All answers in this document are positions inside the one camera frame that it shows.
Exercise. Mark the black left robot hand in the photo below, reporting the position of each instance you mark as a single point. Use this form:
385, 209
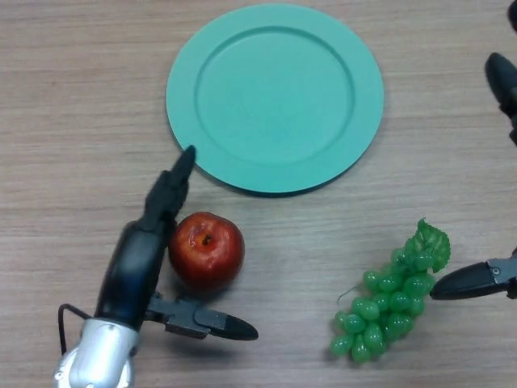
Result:
129, 275

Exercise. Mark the red apple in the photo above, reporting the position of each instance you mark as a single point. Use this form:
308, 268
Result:
210, 258

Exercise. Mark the green round plate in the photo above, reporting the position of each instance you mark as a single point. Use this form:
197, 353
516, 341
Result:
274, 101

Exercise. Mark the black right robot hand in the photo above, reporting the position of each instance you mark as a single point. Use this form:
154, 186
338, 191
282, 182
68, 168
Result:
468, 281

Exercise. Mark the green plastic grape bunch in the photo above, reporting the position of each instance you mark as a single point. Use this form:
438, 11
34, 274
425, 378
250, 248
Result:
365, 311

